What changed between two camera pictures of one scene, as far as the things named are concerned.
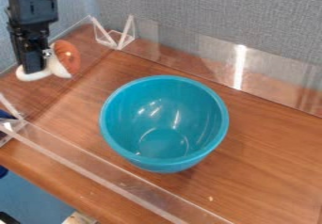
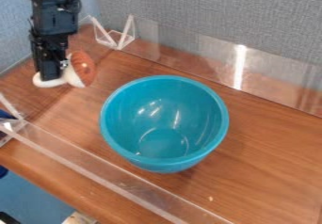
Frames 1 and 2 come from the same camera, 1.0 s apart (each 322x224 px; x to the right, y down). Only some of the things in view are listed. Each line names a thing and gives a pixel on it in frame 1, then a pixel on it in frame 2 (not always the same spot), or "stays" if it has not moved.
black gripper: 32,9 → 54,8
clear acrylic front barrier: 153,200 stays
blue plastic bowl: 163,121 stays
